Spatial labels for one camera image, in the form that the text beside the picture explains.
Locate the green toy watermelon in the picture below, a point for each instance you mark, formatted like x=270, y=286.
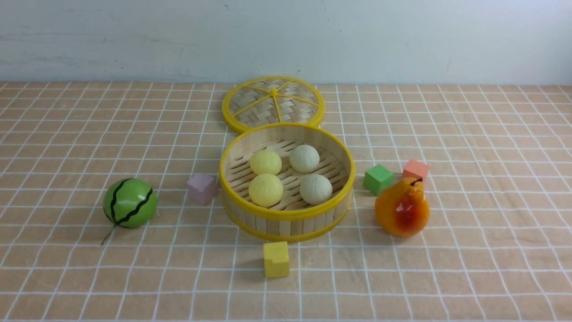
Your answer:
x=129, y=203

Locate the white bun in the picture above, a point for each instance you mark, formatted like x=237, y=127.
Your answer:
x=304, y=158
x=315, y=189

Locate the bamboo steamer tray yellow rim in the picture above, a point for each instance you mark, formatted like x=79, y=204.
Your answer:
x=291, y=219

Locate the yellow bun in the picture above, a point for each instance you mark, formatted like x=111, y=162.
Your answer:
x=265, y=161
x=266, y=190

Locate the orange toy pear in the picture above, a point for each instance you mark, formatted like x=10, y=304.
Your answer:
x=402, y=209

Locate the purple foam cube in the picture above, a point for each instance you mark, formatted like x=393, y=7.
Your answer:
x=202, y=188

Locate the yellow woven steamer lid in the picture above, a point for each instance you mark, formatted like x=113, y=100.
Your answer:
x=272, y=99

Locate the yellow foam cube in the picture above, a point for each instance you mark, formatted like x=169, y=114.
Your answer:
x=276, y=259

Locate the salmon pink foam cube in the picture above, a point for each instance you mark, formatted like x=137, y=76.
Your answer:
x=415, y=169

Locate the green foam cube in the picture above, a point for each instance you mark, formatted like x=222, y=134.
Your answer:
x=377, y=179

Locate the orange checkered tablecloth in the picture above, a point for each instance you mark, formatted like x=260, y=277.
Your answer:
x=497, y=246

